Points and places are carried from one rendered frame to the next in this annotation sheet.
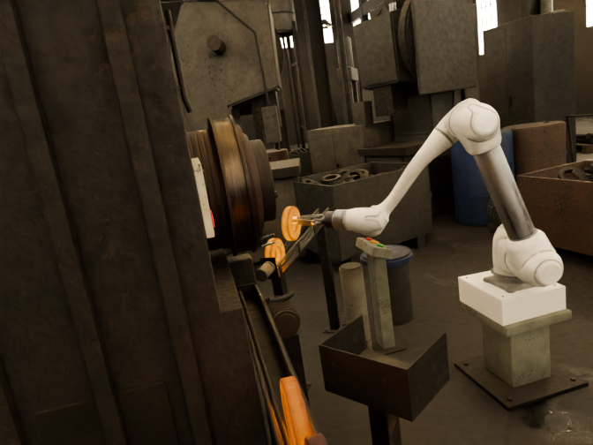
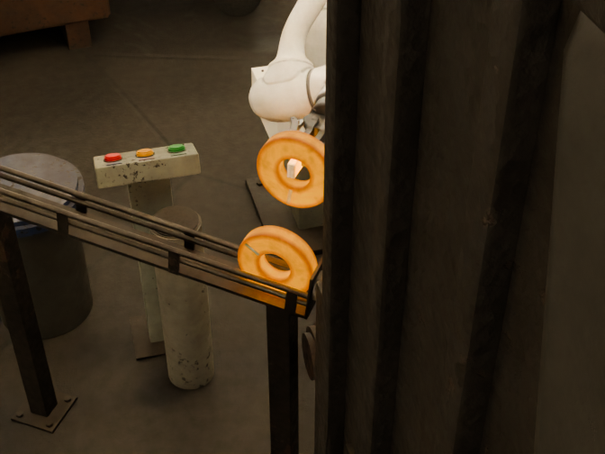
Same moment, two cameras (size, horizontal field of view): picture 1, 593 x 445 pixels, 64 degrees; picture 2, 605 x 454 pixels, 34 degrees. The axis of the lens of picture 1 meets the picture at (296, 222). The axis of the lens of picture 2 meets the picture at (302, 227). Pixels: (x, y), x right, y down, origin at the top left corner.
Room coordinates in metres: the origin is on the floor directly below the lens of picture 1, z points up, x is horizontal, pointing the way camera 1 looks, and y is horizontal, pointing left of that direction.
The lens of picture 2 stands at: (2.13, 1.52, 1.96)
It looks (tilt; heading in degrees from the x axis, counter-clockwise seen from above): 40 degrees down; 267
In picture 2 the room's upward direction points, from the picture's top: straight up
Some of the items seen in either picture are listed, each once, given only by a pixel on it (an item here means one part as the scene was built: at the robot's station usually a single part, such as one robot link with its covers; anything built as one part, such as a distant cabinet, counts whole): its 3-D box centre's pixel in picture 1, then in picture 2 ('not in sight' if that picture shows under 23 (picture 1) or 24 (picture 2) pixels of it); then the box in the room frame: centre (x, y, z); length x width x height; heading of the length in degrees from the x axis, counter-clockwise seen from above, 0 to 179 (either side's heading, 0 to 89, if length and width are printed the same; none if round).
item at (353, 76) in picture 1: (350, 103); not in sight; (10.72, -1.59, 1.39); 0.88 x 0.56 x 2.78; 161
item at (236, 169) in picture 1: (233, 185); not in sight; (1.59, 0.19, 1.11); 0.47 x 0.06 x 0.47; 11
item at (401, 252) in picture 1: (389, 284); (33, 249); (2.75, -0.51, 0.21); 0.32 x 0.32 x 0.43
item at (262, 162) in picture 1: (261, 181); not in sight; (1.61, 0.10, 1.11); 0.28 x 0.06 x 0.28; 11
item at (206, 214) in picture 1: (202, 194); not in sight; (1.23, 0.23, 1.15); 0.26 x 0.02 x 0.18; 11
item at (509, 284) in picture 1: (509, 275); not in sight; (1.96, -0.90, 0.49); 0.22 x 0.18 x 0.06; 14
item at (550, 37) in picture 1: (528, 106); not in sight; (5.91, -3.06, 1.00); 0.80 x 0.63 x 2.00; 16
